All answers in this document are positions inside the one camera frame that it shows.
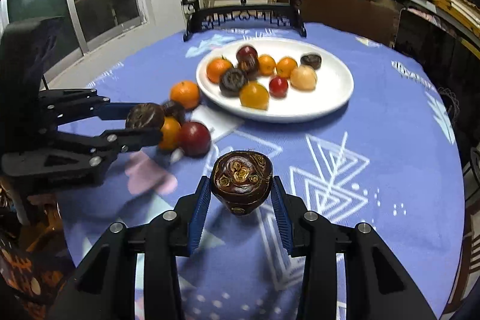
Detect blue patterned tablecloth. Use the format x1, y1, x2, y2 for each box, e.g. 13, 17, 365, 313
58, 24, 464, 319

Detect carved dark brown fruit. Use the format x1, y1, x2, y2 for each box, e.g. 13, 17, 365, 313
210, 150, 273, 216

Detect red apple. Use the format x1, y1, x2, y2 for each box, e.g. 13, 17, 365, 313
268, 76, 289, 99
179, 121, 212, 157

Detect orange tangerine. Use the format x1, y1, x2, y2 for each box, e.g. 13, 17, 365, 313
206, 57, 233, 85
276, 57, 298, 79
239, 82, 270, 110
258, 54, 277, 76
158, 117, 182, 151
169, 80, 200, 110

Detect dark red fruit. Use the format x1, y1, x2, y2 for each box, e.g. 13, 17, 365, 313
236, 45, 258, 64

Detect white round plate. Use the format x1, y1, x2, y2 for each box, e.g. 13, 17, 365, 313
196, 37, 355, 124

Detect tan round fruit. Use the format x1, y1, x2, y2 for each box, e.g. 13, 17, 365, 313
289, 65, 317, 91

